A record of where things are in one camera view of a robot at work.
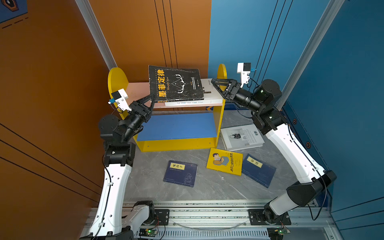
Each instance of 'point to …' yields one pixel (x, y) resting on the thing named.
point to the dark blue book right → (258, 170)
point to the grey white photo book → (241, 137)
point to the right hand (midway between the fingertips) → (211, 84)
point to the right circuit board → (277, 233)
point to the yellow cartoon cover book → (224, 161)
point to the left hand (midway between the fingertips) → (157, 95)
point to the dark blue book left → (181, 173)
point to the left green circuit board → (148, 232)
